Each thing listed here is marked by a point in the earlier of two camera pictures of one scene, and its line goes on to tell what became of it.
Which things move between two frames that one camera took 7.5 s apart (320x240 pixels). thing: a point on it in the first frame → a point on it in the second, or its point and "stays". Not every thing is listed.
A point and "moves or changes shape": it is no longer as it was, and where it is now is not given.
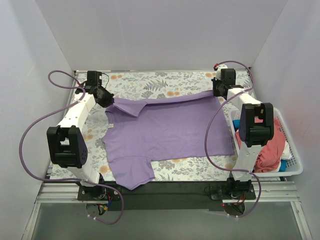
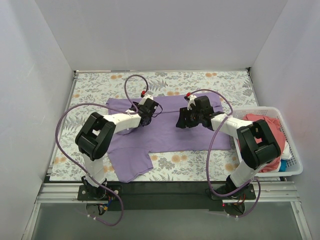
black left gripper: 106,97 → 152,110
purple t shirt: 137,131 moves or changes shape
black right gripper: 218,89 → 185,118
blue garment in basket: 283,163 stays
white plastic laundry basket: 294,165 stays
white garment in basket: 286,154 stays
